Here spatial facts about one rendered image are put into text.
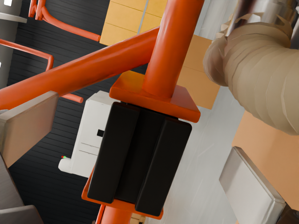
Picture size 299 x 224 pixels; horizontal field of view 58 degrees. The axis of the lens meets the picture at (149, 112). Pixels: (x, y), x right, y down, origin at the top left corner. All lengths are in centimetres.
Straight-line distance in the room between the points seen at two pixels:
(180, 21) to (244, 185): 11
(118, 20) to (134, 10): 48
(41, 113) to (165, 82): 8
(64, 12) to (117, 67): 1105
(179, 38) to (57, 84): 9
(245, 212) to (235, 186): 2
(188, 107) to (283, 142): 14
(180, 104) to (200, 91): 153
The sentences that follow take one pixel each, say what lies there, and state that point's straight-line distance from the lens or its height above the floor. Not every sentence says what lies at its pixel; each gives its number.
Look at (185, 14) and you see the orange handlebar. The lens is 17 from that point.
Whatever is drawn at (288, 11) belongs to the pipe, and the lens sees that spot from 20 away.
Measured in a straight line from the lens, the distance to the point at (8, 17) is 1049.
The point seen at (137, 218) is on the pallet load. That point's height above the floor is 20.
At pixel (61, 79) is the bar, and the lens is 21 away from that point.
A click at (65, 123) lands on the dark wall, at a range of 1170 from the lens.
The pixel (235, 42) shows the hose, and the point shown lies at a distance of 19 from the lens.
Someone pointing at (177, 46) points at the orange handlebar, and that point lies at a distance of 17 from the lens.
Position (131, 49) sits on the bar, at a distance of 19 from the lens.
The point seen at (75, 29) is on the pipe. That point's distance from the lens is 799.
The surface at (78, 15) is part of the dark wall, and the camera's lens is 1110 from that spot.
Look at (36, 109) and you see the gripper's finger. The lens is 16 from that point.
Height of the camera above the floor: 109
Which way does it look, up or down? 3 degrees down
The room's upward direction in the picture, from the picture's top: 73 degrees counter-clockwise
